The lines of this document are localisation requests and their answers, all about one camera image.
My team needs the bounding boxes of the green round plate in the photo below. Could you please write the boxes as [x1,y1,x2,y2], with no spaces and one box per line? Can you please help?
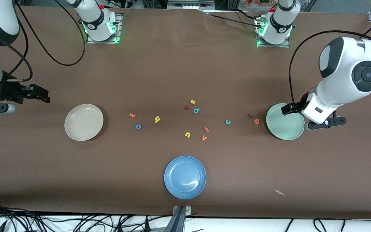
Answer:
[266,103,305,141]

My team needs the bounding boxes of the beige round plate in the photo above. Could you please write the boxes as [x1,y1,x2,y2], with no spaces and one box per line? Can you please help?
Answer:
[64,104,104,141]

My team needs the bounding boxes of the orange artificial flowers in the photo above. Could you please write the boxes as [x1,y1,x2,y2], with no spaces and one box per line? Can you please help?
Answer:
[245,0,270,7]

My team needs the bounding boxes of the brown table cover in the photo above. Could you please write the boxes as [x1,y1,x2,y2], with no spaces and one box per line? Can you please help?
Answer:
[0,6,371,220]

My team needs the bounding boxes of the blue round plate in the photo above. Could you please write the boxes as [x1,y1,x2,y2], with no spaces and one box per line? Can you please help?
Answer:
[164,156,207,200]

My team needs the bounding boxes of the grey power strip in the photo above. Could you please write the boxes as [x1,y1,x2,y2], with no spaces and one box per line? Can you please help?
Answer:
[168,0,215,10]

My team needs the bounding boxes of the dark mounting pole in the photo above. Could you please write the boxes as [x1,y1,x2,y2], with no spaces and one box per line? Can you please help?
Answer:
[165,206,186,232]

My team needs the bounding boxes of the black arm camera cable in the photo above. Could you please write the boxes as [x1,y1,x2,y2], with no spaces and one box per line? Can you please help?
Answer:
[7,0,86,82]
[289,6,371,107]

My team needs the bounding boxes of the black table cable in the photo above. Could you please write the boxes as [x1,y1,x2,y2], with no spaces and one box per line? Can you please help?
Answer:
[232,8,263,20]
[205,12,259,27]

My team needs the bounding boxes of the black floor cable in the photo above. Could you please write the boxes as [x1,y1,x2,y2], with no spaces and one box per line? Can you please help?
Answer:
[0,201,31,217]

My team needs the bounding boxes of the metal clamp bracket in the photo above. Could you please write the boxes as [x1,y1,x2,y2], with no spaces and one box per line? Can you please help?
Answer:
[173,206,192,216]

